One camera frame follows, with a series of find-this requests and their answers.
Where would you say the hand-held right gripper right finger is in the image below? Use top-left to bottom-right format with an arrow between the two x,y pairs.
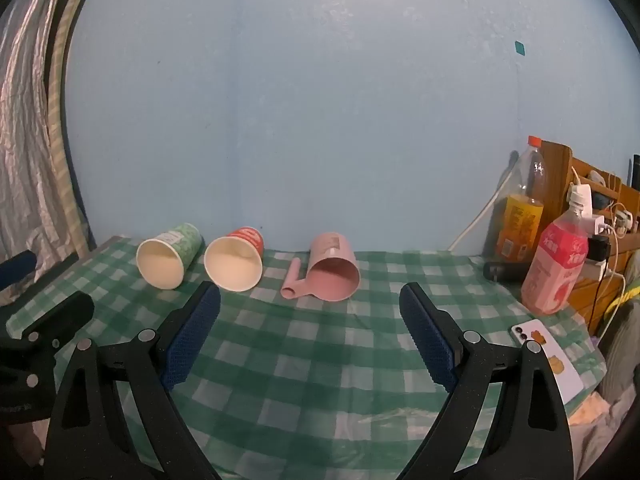
398,282 -> 574,480

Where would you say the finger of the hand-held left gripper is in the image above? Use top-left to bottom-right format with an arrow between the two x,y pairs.
6,290 -> 96,361
0,250 -> 39,292

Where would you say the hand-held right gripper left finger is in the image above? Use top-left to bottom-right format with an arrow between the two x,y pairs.
44,281 -> 222,480

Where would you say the green patterned paper cup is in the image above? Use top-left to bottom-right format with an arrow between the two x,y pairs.
136,222 -> 205,291

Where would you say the red paper cup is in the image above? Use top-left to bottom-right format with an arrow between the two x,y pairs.
203,226 -> 264,292

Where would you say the black cylindrical object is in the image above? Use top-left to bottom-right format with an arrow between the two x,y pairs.
482,260 -> 532,284

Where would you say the green white checked tablecloth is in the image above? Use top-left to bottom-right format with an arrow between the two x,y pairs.
0,235 -> 608,480

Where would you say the silver curtain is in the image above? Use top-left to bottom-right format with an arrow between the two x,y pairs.
0,0 -> 97,281

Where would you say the pink drink bottle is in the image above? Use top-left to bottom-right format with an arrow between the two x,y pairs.
521,185 -> 594,316

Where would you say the white smartphone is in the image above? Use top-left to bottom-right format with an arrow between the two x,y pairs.
510,318 -> 585,406

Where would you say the orange drink bottle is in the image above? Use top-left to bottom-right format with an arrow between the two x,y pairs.
495,135 -> 547,264

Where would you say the black charger plug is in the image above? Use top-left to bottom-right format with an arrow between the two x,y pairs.
587,235 -> 611,264

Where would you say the wooden desk organizer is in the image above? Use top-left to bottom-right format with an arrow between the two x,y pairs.
540,141 -> 640,337

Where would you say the pink plastic cup with handle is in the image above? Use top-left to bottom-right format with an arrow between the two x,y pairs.
280,231 -> 361,303

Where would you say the white cable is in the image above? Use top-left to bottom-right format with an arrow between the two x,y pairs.
447,164 -> 517,252

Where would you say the yellow cable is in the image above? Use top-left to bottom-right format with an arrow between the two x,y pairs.
599,282 -> 640,342

